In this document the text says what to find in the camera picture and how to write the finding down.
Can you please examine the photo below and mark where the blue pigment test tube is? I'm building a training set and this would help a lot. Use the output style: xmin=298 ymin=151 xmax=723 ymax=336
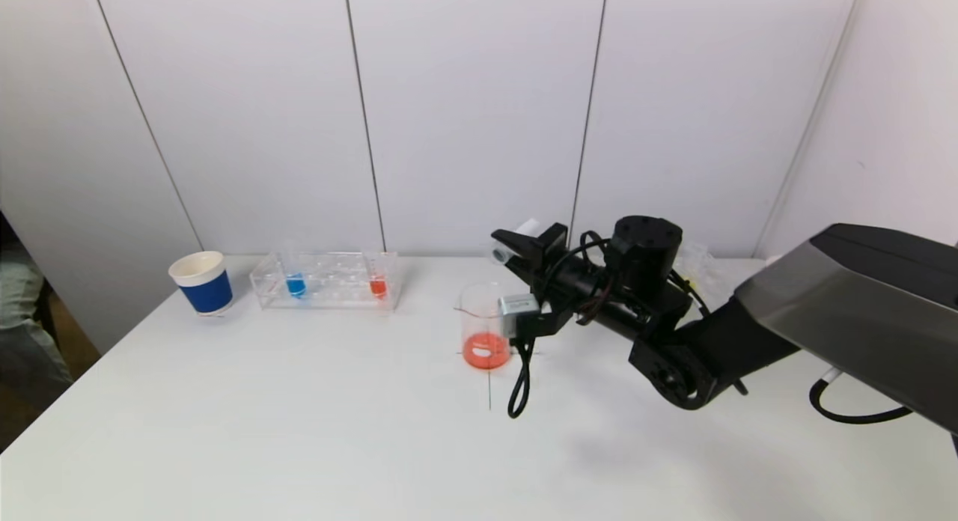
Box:
xmin=282 ymin=244 xmax=308 ymax=300

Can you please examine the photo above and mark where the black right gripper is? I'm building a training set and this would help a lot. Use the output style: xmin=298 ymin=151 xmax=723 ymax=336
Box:
xmin=490 ymin=222 xmax=608 ymax=311

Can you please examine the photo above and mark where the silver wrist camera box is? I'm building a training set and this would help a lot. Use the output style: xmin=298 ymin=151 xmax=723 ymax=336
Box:
xmin=498 ymin=295 xmax=541 ymax=338

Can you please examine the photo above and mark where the black arm cable white plug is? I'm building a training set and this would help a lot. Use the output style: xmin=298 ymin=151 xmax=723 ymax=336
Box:
xmin=810 ymin=368 xmax=915 ymax=424

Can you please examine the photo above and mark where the person in grey clothes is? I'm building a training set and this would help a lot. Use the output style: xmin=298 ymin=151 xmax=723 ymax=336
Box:
xmin=0 ymin=259 xmax=76 ymax=402

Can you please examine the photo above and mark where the clear glass beaker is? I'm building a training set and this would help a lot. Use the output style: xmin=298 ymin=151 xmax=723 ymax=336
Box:
xmin=454 ymin=281 xmax=516 ymax=370

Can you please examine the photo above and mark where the black looped camera cable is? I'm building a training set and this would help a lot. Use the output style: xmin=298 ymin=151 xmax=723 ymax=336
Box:
xmin=507 ymin=233 xmax=607 ymax=419

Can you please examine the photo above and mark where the red pigment test tube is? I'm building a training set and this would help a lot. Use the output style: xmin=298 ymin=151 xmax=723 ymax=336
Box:
xmin=365 ymin=246 xmax=390 ymax=302

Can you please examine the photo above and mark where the clear acrylic test tube rack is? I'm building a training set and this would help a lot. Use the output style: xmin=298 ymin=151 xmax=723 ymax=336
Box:
xmin=251 ymin=252 xmax=400 ymax=311
xmin=674 ymin=244 xmax=738 ymax=305

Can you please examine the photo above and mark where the blue white paper cup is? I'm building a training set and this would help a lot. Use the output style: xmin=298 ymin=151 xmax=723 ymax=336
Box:
xmin=168 ymin=252 xmax=234 ymax=317

